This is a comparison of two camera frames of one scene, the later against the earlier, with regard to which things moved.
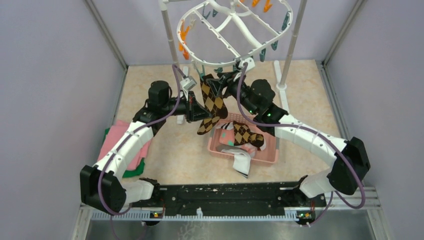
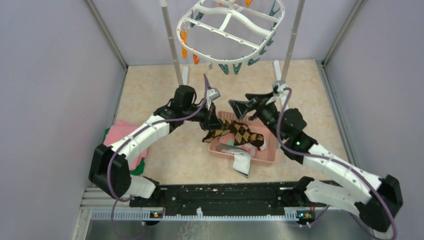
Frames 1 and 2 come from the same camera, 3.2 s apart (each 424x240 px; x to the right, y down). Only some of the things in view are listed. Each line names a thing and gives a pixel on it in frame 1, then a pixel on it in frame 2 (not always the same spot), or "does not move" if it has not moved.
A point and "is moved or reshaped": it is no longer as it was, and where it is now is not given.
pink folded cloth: (113, 133) does not move
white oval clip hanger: (220, 32) is moved or reshaped
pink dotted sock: (227, 137) does not move
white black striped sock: (241, 161) does not move
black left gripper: (194, 111) → (210, 121)
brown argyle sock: (243, 135) does not move
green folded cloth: (138, 170) does not move
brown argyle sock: (215, 104) is moved or reshaped
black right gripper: (226, 78) → (241, 107)
